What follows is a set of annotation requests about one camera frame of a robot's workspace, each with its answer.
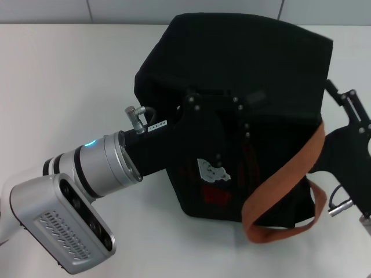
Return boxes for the silver left cable connector plug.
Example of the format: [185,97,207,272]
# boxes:
[124,105,157,134]

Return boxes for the silver cable connector plug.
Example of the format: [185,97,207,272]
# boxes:
[329,185,353,217]
[124,105,157,134]

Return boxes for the silver right cable connector plug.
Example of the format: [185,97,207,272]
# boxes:
[329,185,353,217]

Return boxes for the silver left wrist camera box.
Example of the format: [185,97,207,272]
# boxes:
[9,173,117,275]

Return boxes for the black food bag orange straps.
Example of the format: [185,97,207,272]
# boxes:
[133,13,334,243]

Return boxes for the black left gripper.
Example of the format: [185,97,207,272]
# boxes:
[123,88,260,184]

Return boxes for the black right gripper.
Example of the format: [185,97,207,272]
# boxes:
[312,79,371,217]

